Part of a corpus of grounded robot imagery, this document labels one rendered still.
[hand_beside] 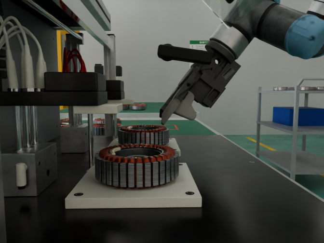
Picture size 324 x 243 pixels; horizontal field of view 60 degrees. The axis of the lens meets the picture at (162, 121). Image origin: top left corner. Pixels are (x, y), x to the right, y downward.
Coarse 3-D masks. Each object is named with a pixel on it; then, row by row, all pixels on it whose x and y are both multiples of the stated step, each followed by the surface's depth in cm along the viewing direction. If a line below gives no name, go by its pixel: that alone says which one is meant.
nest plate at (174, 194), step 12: (180, 168) 42; (84, 180) 37; (96, 180) 37; (180, 180) 37; (192, 180) 37; (72, 192) 32; (84, 192) 32; (96, 192) 32; (108, 192) 32; (120, 192) 32; (132, 192) 32; (144, 192) 32; (156, 192) 32; (168, 192) 32; (180, 192) 32; (192, 192) 32; (72, 204) 31; (84, 204) 31; (96, 204) 31; (108, 204) 31; (120, 204) 31; (132, 204) 31; (144, 204) 31; (156, 204) 31; (168, 204) 31; (180, 204) 31; (192, 204) 31
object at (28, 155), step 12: (36, 144) 39; (48, 144) 39; (12, 156) 34; (24, 156) 34; (36, 156) 34; (48, 156) 38; (12, 168) 34; (36, 168) 34; (48, 168) 38; (12, 180) 34; (36, 180) 34; (48, 180) 38; (12, 192) 34; (24, 192) 34; (36, 192) 34
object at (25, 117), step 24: (48, 72) 33; (72, 72) 33; (96, 72) 34; (0, 96) 33; (24, 96) 33; (48, 96) 33; (72, 96) 33; (96, 96) 33; (24, 120) 36; (24, 144) 37
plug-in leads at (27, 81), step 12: (12, 24) 36; (24, 36) 33; (0, 48) 35; (24, 48) 33; (12, 60) 34; (24, 60) 33; (12, 72) 34; (24, 72) 33; (36, 72) 36; (0, 84) 35; (12, 84) 34; (24, 84) 37; (36, 84) 36
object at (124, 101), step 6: (108, 84) 57; (114, 84) 57; (120, 84) 58; (108, 90) 58; (114, 90) 58; (120, 90) 58; (108, 96) 57; (114, 96) 57; (120, 96) 57; (108, 102) 58; (114, 102) 58; (120, 102) 58; (126, 102) 58; (132, 102) 58; (72, 108) 58; (72, 114) 58; (78, 114) 61; (72, 120) 58; (78, 120) 61
